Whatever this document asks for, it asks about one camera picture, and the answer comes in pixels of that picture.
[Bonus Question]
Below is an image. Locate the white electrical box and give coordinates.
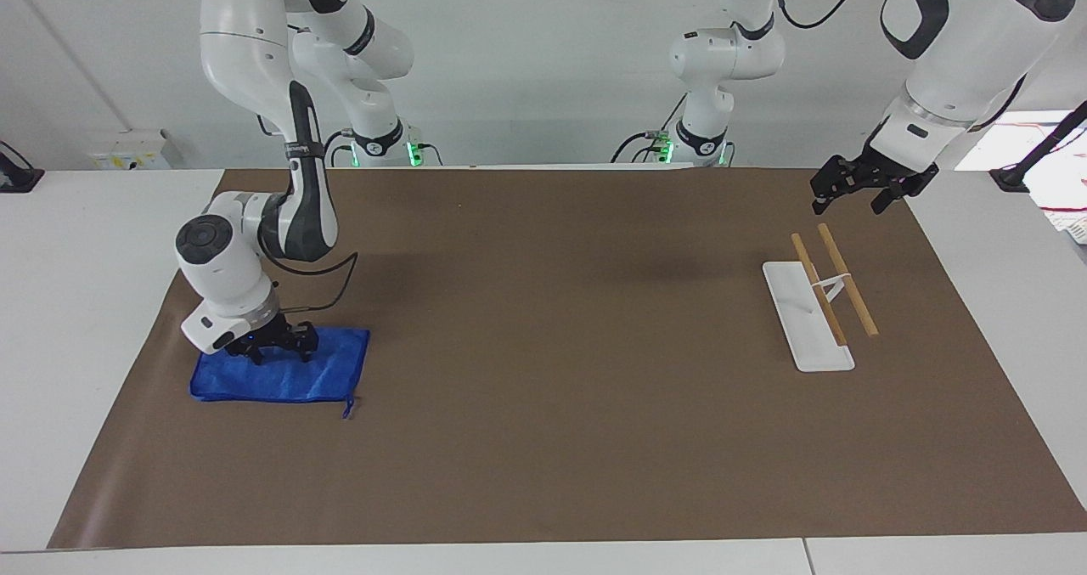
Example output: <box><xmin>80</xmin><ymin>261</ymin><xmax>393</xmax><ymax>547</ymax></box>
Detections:
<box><xmin>87</xmin><ymin>128</ymin><xmax>185</xmax><ymax>172</ymax></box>

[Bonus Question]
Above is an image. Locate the white rack with wooden bars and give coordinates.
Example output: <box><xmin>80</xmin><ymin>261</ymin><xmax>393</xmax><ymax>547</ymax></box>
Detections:
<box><xmin>761</xmin><ymin>223</ymin><xmax>881</xmax><ymax>375</ymax></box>

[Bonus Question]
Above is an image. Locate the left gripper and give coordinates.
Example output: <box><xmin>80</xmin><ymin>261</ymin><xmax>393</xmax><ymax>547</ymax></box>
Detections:
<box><xmin>809</xmin><ymin>145</ymin><xmax>940</xmax><ymax>217</ymax></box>

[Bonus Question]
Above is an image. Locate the black stand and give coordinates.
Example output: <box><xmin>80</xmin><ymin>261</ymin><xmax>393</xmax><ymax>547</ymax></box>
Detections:
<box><xmin>988</xmin><ymin>99</ymin><xmax>1087</xmax><ymax>194</ymax></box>
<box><xmin>0</xmin><ymin>139</ymin><xmax>46</xmax><ymax>194</ymax></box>

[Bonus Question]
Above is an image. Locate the blue zipper pouch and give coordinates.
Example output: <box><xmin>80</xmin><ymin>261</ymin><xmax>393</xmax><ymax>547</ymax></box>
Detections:
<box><xmin>189</xmin><ymin>326</ymin><xmax>372</xmax><ymax>420</ymax></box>

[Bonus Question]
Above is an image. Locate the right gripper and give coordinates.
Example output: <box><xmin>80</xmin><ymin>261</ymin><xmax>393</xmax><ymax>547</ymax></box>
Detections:
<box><xmin>224</xmin><ymin>313</ymin><xmax>320</xmax><ymax>367</ymax></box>

